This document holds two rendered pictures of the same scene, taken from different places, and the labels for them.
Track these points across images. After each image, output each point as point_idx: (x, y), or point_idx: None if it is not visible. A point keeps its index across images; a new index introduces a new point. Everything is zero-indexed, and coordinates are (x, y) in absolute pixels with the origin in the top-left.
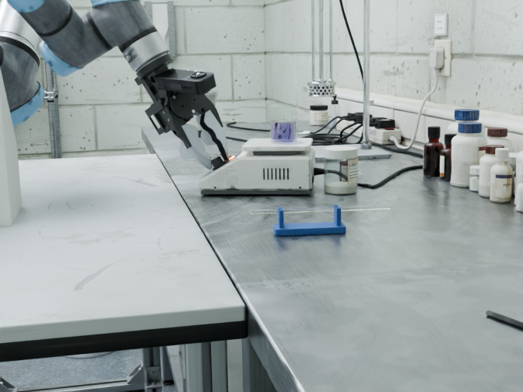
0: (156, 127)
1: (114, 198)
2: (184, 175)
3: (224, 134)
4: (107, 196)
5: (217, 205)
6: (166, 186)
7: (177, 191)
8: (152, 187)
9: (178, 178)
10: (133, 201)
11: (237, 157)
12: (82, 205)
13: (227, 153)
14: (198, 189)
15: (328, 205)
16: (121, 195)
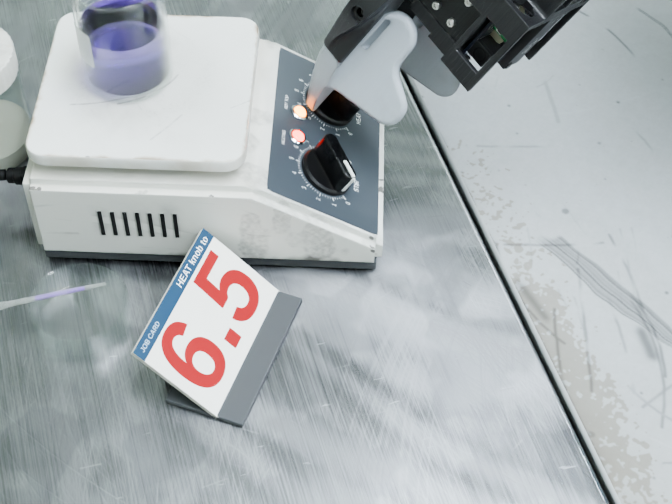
0: (544, 36)
1: (604, 103)
2: (519, 422)
3: (318, 54)
4: (637, 126)
5: (315, 34)
6: (518, 241)
7: (457, 173)
8: (554, 222)
9: (520, 363)
10: (536, 72)
11: (272, 48)
12: (647, 43)
13: (308, 90)
14: (402, 197)
15: (51, 27)
16: (602, 133)
